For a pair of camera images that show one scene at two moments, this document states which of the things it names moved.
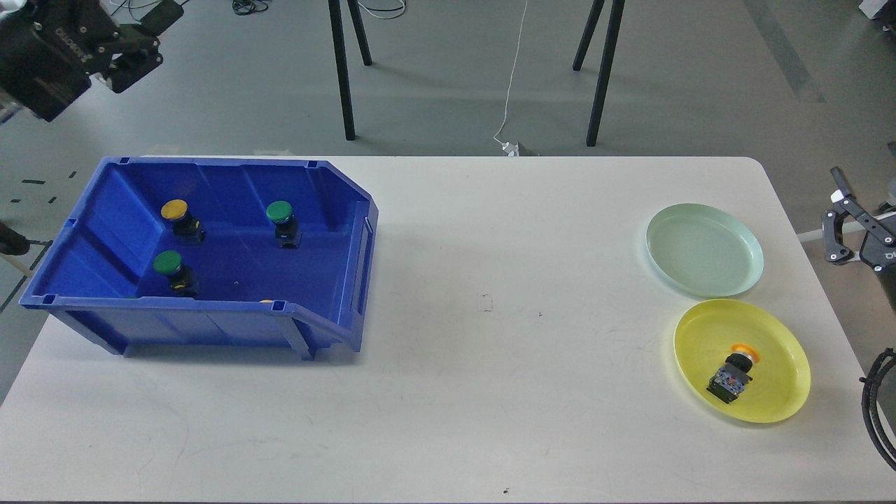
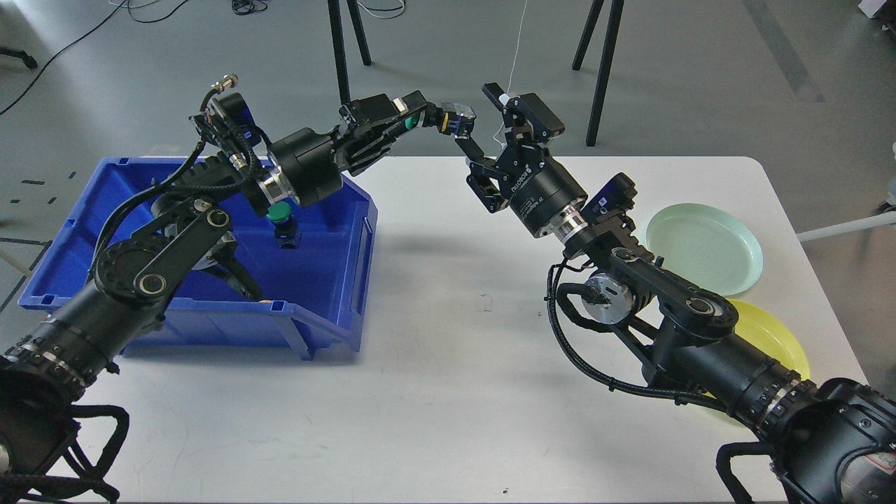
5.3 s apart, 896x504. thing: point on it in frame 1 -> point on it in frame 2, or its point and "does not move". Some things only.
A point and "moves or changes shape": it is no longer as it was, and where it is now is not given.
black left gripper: (49, 49) -> (311, 162)
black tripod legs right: (615, 18) does not move
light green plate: (705, 250) does not move
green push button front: (180, 276) moves or changes shape
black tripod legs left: (337, 36) does not move
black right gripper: (876, 250) -> (537, 187)
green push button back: (288, 232) does not move
